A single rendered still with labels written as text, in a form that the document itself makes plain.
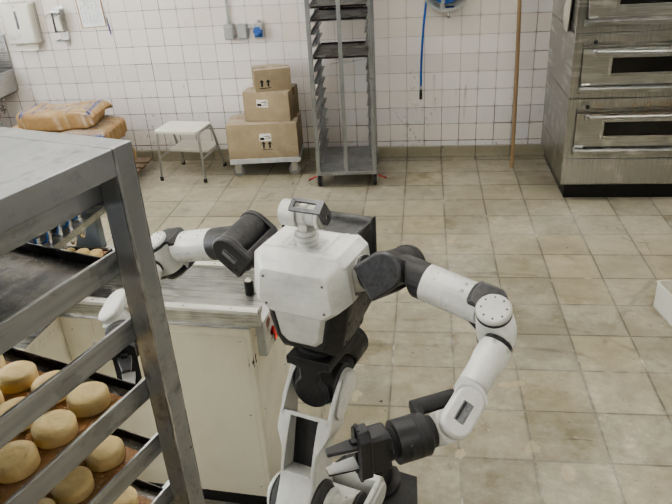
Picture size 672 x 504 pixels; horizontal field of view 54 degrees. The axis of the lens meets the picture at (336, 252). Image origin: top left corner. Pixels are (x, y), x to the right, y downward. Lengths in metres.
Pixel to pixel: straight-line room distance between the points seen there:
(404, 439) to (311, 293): 0.46
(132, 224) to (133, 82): 5.73
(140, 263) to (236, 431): 1.74
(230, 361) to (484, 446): 1.21
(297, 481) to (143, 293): 1.21
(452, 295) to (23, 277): 0.95
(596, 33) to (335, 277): 3.66
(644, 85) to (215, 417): 3.73
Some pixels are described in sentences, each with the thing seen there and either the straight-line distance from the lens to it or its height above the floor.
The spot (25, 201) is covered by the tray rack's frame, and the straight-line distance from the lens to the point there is 0.66.
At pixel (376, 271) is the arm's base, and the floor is 1.27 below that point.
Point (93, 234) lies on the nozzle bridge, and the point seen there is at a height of 0.91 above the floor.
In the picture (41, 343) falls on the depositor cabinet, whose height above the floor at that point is 0.80.
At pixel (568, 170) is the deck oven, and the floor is 0.23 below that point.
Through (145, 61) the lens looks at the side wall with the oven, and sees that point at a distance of 6.37.
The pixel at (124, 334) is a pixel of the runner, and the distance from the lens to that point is 0.83.
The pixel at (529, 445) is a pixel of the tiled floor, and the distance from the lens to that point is 2.99.
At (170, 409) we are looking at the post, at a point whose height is 1.48.
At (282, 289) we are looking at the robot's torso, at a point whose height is 1.20.
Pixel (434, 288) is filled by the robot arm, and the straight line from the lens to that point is 1.52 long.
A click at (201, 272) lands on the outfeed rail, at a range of 2.50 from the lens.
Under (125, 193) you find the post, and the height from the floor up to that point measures 1.77.
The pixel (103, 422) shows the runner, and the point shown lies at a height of 1.51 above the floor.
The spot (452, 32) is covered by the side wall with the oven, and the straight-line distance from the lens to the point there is 5.86.
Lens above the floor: 2.02
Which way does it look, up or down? 27 degrees down
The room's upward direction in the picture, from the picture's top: 4 degrees counter-clockwise
